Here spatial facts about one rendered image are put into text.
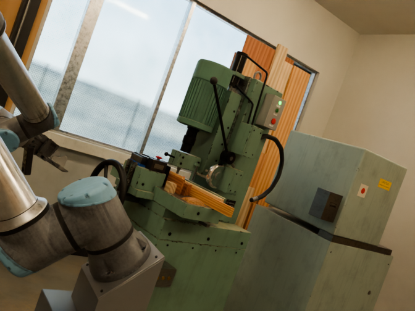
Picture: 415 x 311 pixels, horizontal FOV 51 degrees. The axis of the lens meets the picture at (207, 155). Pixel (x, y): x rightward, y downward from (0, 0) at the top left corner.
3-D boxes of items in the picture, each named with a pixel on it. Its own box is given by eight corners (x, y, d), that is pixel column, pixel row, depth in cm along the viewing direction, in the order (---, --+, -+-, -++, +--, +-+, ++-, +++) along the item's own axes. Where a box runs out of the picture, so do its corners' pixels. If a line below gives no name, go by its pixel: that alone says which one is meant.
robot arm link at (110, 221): (137, 232, 123) (111, 180, 117) (80, 262, 119) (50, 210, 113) (126, 212, 137) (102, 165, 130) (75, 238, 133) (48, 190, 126)
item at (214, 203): (147, 174, 219) (150, 166, 218) (150, 174, 220) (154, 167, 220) (228, 216, 175) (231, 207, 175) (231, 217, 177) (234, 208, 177)
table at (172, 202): (92, 170, 208) (96, 158, 208) (142, 181, 229) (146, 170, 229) (164, 215, 164) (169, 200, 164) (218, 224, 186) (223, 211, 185)
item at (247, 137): (230, 150, 208) (240, 121, 207) (241, 155, 214) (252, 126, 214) (241, 155, 202) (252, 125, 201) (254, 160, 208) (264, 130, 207)
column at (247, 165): (178, 203, 226) (226, 73, 224) (208, 209, 241) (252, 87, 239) (206, 219, 210) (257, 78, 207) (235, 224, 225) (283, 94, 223)
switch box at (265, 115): (254, 123, 214) (265, 92, 214) (267, 128, 221) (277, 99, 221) (264, 126, 210) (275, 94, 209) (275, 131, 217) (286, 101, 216)
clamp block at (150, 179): (118, 178, 192) (125, 159, 191) (142, 183, 201) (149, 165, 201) (135, 189, 181) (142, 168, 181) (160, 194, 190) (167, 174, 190)
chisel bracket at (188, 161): (166, 165, 204) (171, 148, 203) (187, 171, 213) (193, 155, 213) (175, 170, 198) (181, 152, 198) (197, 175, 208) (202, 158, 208)
